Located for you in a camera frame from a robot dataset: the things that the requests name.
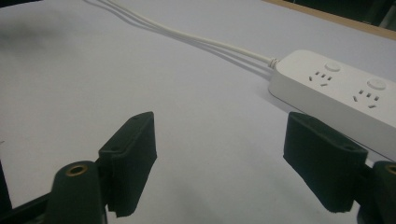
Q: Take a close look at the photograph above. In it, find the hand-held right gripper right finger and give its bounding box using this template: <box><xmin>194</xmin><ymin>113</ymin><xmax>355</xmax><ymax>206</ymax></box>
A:
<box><xmin>282</xmin><ymin>111</ymin><xmax>369</xmax><ymax>214</ymax></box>

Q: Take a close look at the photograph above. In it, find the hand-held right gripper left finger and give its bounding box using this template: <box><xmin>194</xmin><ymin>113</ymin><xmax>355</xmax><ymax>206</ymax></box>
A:
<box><xmin>98</xmin><ymin>111</ymin><xmax>158</xmax><ymax>218</ymax></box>

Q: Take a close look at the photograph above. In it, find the white power strip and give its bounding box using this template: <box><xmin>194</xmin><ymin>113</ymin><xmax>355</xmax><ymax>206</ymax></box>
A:
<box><xmin>267</xmin><ymin>49</ymin><xmax>396</xmax><ymax>163</ymax></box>

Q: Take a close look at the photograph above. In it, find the white power strip cable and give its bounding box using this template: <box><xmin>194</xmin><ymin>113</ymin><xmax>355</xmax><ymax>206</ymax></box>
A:
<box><xmin>102</xmin><ymin>0</ymin><xmax>279</xmax><ymax>70</ymax></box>

